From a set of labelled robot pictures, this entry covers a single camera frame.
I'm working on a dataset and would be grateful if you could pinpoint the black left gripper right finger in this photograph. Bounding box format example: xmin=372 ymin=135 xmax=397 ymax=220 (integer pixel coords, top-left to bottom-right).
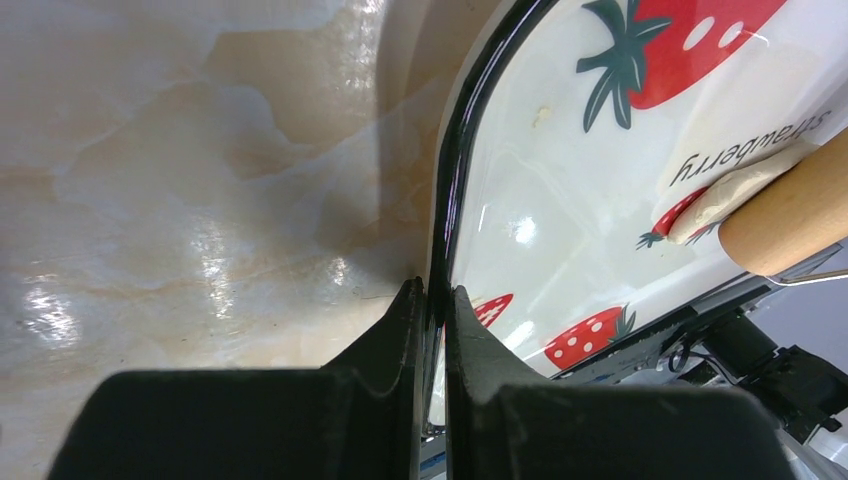
xmin=445 ymin=287 xmax=793 ymax=479

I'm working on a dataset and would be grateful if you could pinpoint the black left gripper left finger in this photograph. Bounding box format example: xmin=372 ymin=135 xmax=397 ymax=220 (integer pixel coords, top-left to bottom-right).
xmin=49 ymin=278 xmax=424 ymax=479

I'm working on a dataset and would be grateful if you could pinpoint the white dough lump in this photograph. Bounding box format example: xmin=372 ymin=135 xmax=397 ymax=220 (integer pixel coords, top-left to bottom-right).
xmin=665 ymin=142 xmax=820 ymax=245

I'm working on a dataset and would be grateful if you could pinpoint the strawberry print rectangular tray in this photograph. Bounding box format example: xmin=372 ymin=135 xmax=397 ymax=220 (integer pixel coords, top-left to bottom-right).
xmin=418 ymin=0 xmax=848 ymax=425

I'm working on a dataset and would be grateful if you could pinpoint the wooden dough roller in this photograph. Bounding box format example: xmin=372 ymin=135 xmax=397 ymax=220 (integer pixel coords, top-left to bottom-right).
xmin=718 ymin=131 xmax=847 ymax=287

